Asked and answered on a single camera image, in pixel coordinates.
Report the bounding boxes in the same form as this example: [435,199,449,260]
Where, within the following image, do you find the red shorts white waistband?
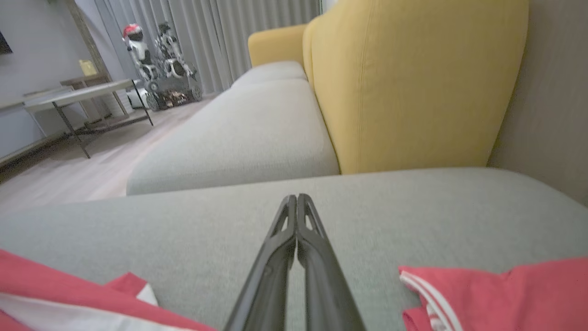
[0,250,216,331]

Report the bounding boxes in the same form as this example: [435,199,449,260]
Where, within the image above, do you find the white robot black head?
[154,22,198,79]

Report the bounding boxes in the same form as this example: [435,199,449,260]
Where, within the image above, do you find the grey wheeled cart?
[145,76,204,112]

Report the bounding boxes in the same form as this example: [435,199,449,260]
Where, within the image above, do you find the grey pleated curtain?
[94,0,322,95]

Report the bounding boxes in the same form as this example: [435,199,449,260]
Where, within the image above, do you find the grey sofa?
[0,167,588,331]

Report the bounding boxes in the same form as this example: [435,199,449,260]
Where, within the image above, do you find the white robot red helmet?
[122,23,159,83]

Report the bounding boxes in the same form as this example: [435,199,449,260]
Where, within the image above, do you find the taupe sofa backrest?
[487,0,588,206]

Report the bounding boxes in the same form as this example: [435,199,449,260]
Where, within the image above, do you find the grey sofa seat cushion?
[231,61,307,89]
[126,79,340,196]

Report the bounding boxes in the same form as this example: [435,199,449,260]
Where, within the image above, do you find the red basketball jersey white trim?
[399,257,588,331]

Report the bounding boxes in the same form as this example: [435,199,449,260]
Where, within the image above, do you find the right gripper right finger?
[296,194,367,331]

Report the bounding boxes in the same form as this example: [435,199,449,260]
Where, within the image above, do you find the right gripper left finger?
[224,194,298,331]

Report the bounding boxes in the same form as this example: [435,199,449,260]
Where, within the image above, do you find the small white box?
[126,88,148,109]

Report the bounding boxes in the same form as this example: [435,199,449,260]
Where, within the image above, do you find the yellow sofa backrest cushion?
[248,24,308,68]
[303,0,530,175]

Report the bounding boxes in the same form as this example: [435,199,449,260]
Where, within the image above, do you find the wooden shelf cabinet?
[60,73,129,120]

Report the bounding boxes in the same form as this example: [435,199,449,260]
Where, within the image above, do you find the grey table black legs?
[23,79,154,159]

